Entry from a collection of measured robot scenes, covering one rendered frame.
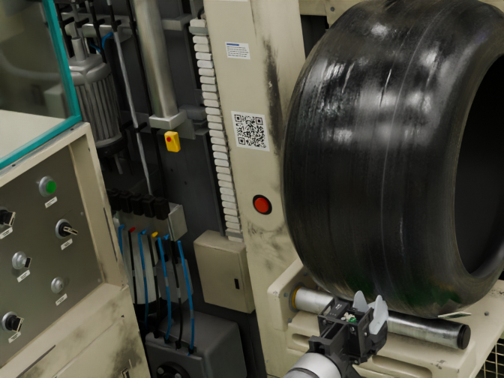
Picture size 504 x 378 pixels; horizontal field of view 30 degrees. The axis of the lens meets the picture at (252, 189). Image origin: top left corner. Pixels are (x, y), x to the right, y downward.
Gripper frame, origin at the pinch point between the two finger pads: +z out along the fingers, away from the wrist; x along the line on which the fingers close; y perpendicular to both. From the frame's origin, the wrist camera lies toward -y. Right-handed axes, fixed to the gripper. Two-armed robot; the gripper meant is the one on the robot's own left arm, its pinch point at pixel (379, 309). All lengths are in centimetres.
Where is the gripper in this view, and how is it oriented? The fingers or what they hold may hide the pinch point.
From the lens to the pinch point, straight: 160.4
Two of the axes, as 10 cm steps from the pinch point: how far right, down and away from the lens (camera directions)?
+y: -1.4, -8.8, -4.6
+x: -8.3, -1.4, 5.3
